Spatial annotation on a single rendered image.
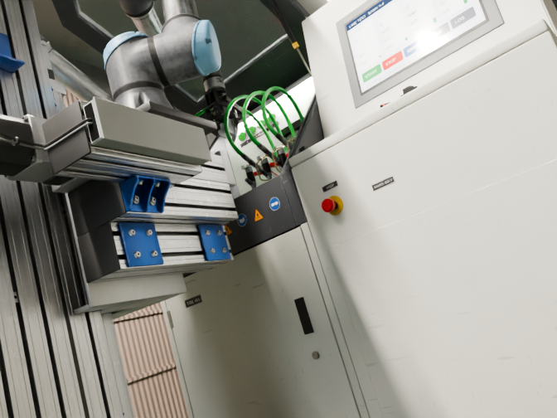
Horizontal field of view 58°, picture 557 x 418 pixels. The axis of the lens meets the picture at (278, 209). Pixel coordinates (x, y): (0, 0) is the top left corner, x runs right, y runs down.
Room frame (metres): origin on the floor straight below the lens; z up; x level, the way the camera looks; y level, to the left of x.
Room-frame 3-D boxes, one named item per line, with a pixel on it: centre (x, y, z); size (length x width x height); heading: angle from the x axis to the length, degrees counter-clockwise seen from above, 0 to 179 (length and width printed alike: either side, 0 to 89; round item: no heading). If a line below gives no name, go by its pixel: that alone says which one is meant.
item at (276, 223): (1.59, 0.20, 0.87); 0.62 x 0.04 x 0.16; 54
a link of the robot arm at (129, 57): (1.06, 0.22, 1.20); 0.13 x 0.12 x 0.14; 90
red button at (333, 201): (1.29, -0.13, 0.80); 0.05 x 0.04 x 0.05; 54
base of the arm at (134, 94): (1.06, 0.23, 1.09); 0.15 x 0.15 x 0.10
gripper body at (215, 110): (1.74, 0.10, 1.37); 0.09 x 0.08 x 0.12; 144
